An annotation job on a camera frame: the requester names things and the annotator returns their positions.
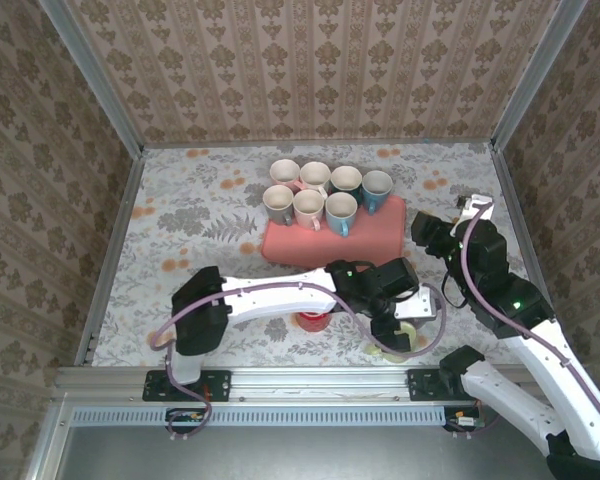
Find light green mug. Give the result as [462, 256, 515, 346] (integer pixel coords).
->
[367, 319, 421, 364]

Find red mug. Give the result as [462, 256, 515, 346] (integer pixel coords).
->
[298, 309, 331, 334]

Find light blue mug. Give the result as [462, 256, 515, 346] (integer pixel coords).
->
[324, 191, 359, 238]

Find teal blue mug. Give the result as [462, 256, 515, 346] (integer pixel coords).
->
[361, 169, 395, 215]

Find pale pink round mug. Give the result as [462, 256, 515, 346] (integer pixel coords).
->
[292, 188, 327, 232]

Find dark green mug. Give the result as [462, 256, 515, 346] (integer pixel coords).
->
[328, 165, 364, 196]

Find whitish pink faceted mug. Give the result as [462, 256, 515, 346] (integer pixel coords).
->
[299, 161, 332, 196]

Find grey mug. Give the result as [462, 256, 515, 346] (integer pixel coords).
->
[261, 184, 296, 227]

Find pink plastic tray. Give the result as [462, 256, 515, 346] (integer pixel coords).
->
[260, 193, 407, 274]

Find small circuit board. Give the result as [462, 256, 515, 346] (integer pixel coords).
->
[444, 407, 484, 434]
[165, 407, 206, 434]

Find grey metal panel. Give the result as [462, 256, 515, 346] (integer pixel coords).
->
[54, 424, 596, 480]

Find floral patterned tablecloth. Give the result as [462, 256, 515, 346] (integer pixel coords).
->
[92, 143, 564, 369]

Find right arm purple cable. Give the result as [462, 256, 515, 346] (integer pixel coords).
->
[449, 199, 600, 441]

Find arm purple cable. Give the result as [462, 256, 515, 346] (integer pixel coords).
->
[449, 199, 600, 441]
[149, 282, 447, 442]

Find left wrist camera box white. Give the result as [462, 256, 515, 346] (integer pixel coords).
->
[392, 291, 440, 322]

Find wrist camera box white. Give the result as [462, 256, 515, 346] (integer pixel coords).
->
[456, 193, 495, 224]
[392, 291, 440, 322]

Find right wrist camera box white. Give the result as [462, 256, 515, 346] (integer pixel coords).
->
[456, 193, 495, 224]

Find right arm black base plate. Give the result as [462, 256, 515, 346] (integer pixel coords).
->
[407, 368, 501, 403]

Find aluminium side rail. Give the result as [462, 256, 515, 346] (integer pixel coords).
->
[489, 142, 574, 364]
[74, 149, 146, 369]

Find thin black cable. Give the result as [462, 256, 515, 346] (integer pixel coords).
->
[439, 269, 470, 309]

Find aluminium frame cross rail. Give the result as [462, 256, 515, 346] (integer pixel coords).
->
[54, 365, 594, 401]

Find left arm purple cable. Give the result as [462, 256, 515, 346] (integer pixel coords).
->
[149, 282, 447, 442]

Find slotted grey cable duct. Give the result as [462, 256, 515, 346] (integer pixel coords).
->
[72, 405, 449, 427]

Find aluminium frame post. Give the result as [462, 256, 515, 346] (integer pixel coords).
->
[490, 0, 591, 151]
[38, 0, 145, 157]

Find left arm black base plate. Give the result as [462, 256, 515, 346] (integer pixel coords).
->
[142, 369, 232, 403]

